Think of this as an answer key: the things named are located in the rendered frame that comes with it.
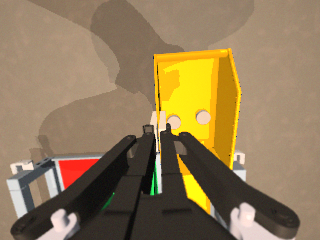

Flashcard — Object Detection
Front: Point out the green bin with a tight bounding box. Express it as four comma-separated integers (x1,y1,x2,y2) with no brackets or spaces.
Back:
101,166,158,211

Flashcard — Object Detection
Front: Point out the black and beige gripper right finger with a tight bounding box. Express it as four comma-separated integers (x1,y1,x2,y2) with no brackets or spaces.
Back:
159,111,300,240

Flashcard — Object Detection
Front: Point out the yellow bin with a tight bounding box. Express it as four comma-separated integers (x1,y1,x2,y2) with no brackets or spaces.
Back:
154,49,241,170

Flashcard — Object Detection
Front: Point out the pale peach round disc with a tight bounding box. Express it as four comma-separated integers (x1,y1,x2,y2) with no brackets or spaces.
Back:
167,115,181,130
195,110,211,125

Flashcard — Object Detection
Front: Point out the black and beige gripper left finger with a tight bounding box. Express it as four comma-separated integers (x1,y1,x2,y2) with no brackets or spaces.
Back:
10,111,159,240

